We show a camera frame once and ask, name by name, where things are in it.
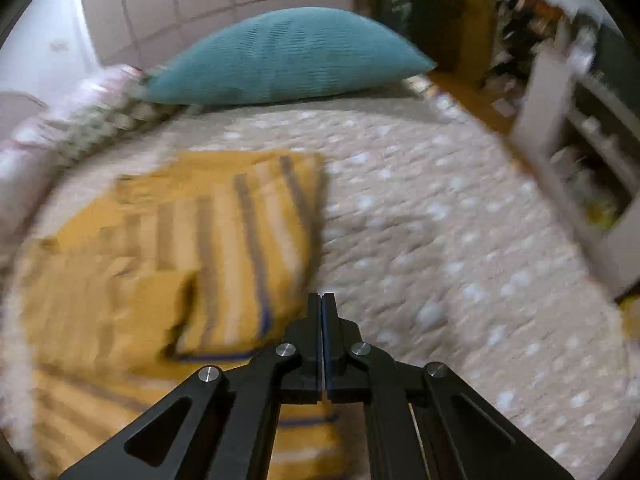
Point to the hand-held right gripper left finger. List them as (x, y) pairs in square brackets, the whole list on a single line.
[(315, 320)]

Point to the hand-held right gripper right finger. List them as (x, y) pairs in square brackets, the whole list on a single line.
[(328, 320)]

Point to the yellow striped garment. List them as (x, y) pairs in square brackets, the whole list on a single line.
[(150, 270)]

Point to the beige dotted blanket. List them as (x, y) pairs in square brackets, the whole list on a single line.
[(425, 240)]

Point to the teal pillow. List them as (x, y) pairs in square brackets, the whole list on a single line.
[(290, 57)]

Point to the white shelf unit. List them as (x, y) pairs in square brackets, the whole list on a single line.
[(580, 150)]

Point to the pink patterned pillow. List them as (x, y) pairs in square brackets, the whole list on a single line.
[(65, 120)]

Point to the padded beige headboard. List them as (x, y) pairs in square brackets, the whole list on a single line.
[(220, 5)]

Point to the yellow curtain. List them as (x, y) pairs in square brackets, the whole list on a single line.
[(465, 10)]

